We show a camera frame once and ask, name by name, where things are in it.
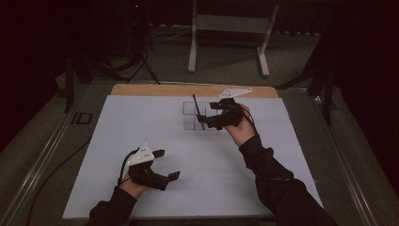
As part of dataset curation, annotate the metal floor rail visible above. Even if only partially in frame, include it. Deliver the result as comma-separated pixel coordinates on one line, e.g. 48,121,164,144
309,93,379,226
0,83,88,226

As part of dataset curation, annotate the wooden table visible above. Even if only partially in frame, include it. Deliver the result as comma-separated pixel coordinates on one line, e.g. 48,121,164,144
110,83,279,99

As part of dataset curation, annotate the white metal stand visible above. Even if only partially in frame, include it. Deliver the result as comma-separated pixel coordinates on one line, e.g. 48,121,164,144
187,0,280,78

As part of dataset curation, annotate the left hand-held gripper cable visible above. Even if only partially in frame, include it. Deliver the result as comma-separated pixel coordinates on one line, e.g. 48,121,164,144
117,148,139,186

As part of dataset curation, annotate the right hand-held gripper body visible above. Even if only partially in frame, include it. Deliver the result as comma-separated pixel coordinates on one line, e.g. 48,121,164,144
206,87,253,132

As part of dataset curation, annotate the person's right hand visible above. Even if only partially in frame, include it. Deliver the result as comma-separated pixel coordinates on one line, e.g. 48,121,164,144
223,103,259,148

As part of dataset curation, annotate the person's left hand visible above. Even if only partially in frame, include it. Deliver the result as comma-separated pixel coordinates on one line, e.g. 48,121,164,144
119,177,149,201

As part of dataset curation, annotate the right hand-held gripper cable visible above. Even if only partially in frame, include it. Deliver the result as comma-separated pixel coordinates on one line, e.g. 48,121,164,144
242,105,258,128

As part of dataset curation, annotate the white floor cable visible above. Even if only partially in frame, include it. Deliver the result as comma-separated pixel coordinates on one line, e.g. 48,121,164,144
151,27,193,44

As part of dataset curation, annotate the white board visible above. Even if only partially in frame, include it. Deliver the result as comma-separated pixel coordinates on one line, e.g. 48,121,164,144
61,94,324,220

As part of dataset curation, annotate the hand-held gripper cable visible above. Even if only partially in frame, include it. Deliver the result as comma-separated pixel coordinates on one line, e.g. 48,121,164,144
117,148,139,186
242,105,258,128

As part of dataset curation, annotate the black floor cable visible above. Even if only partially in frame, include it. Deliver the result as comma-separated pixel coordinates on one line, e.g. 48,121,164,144
25,137,92,226

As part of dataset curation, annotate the thin black pen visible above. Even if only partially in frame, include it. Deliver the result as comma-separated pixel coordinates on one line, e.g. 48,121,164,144
191,93,206,131

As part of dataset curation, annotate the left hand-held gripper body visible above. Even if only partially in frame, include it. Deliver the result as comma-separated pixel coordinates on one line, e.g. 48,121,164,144
125,143,170,192

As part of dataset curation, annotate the black metal stand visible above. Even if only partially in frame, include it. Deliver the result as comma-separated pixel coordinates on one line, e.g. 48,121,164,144
276,18,336,126
63,56,93,114

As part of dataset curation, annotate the black tripod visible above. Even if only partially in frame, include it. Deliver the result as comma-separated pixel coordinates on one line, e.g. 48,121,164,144
126,43,161,86

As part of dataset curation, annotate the clear acrylic organizer box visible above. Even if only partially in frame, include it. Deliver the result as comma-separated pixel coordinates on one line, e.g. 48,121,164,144
182,101,220,132

